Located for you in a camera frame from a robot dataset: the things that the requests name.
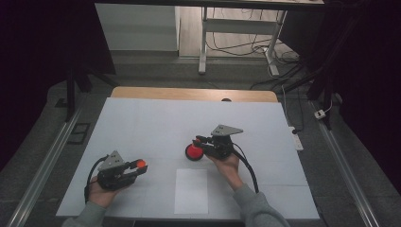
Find white desk frame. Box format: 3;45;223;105
94;0;325;77

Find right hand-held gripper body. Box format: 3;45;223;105
201;124;244;161

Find small white paper sheet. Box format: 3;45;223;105
174;168;209;215

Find wooden table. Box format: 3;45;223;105
110;86;279;103

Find white cabinet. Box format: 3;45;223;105
94;3;181;52

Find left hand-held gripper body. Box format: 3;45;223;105
96;149;137;192

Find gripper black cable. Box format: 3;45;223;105
83;154;110;203
232;143;260;194

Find tangled black floor cables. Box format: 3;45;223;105
206;8;304;91

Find person's left hand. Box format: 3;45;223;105
88;175;127;209

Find black stand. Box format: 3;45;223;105
283;18;357;131
64;60;121;123

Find round black red ink pad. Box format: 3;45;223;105
184;142;205;162

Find black floor socket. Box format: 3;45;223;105
67;122;91;146

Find person's right hand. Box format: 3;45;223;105
206;151;242;192

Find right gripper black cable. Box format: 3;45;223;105
232;143;260;194

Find metal floor rail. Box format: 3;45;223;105
6;103;85;227
310;100;382;227

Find dark curtain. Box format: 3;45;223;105
0;0;116;173
278;0;401;195

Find white power strip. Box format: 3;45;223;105
288;126;305;151

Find large white table cover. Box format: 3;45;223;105
56;96;321;220

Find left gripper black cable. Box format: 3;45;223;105
83;154;110;203

